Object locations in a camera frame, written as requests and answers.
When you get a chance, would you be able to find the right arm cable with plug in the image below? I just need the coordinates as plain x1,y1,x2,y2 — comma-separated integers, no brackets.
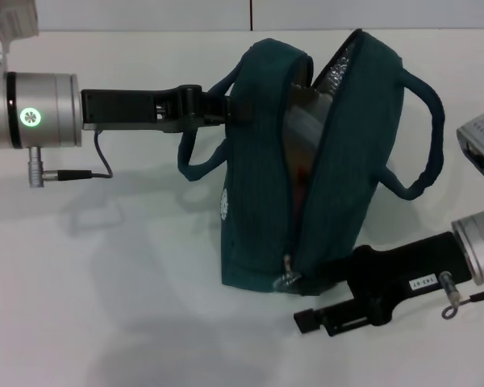
439,272,484,319

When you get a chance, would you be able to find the left arm cable with plug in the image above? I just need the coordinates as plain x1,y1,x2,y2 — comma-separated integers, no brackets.
27,129,114,189

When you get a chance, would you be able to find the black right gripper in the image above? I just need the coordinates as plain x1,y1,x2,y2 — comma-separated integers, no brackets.
293,231,475,339

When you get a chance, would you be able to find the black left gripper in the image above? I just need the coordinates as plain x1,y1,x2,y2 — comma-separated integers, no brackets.
80,83,255,135

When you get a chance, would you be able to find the clear box with blue lid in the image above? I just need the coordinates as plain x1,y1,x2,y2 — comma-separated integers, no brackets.
284,82,332,162

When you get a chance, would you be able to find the dark teal zip bag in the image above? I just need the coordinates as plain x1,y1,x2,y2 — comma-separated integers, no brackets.
177,27,445,298

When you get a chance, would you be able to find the arm cable with plug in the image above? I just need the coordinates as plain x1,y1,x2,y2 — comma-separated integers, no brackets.
27,129,114,189
439,272,484,319

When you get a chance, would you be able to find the metal zipper pull ring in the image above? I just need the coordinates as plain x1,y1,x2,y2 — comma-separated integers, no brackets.
272,254,303,293

